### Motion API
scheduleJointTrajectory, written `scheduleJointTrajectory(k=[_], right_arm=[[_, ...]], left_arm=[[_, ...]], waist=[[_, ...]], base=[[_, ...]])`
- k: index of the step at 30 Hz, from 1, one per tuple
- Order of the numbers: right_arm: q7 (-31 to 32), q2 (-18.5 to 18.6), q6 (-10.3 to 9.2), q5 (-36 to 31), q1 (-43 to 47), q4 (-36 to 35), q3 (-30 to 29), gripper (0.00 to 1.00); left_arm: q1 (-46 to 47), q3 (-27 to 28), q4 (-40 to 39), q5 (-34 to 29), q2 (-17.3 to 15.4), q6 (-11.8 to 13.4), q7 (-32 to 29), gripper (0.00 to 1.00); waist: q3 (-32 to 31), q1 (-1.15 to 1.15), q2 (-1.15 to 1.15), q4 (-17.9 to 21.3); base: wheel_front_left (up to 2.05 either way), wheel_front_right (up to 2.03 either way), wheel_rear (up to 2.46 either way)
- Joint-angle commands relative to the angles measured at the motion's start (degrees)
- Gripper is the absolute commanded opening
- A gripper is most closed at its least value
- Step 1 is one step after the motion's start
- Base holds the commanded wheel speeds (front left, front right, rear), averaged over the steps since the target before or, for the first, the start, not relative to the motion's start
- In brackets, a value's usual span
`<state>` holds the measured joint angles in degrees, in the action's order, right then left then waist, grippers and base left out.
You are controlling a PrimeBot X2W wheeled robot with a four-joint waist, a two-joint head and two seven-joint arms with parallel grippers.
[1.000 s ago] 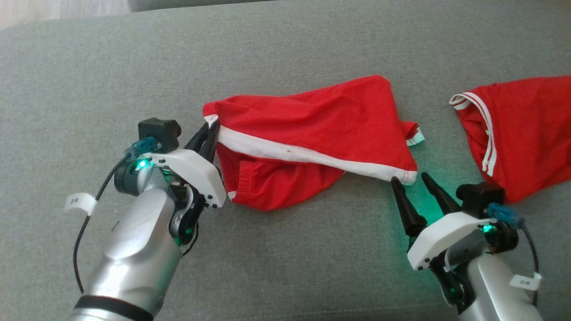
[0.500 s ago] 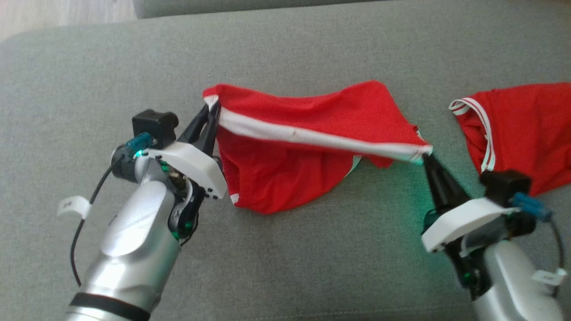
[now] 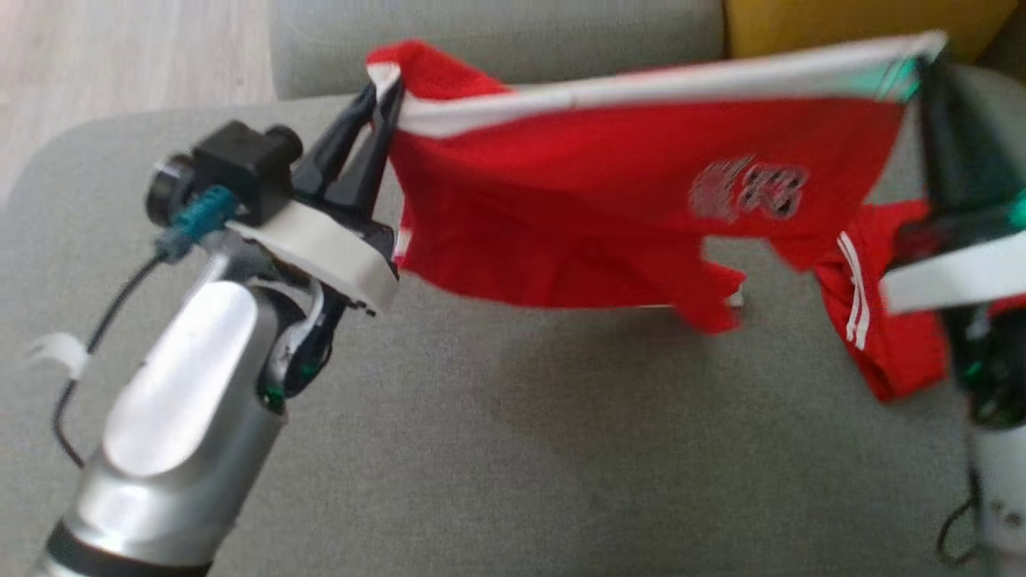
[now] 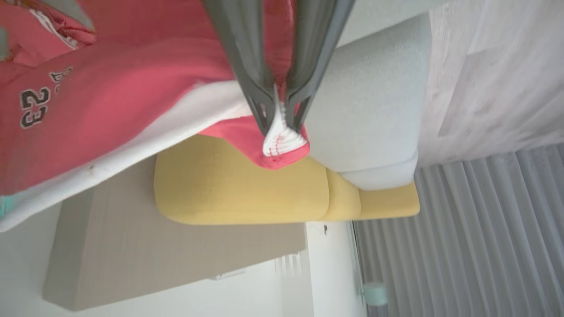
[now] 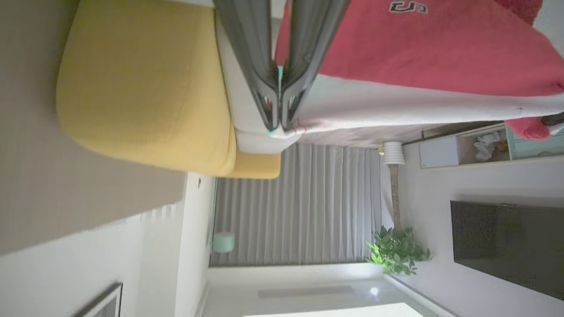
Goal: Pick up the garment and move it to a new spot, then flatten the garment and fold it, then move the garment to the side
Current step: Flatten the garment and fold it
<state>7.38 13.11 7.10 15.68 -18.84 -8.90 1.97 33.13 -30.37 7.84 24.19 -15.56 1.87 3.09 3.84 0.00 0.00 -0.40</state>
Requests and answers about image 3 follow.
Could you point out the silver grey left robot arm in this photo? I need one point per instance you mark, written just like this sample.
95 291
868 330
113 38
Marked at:
192 385

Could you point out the large grey sofa chaise seat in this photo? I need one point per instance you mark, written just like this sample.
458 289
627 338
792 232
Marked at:
481 449

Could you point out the red shorts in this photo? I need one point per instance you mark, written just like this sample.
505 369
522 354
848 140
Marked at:
561 200

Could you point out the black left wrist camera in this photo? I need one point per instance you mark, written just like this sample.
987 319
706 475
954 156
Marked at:
240 160

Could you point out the long grey sofa seat cushion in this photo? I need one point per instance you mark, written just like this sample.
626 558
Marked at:
561 32

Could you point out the large yellow sofa backrest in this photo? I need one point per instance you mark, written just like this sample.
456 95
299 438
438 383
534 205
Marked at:
842 20

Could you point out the red basketball jersey white trim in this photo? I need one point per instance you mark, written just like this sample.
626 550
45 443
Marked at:
898 353

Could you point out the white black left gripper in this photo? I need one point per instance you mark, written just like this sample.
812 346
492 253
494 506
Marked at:
337 248

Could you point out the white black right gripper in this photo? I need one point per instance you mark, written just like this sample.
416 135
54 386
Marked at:
962 272

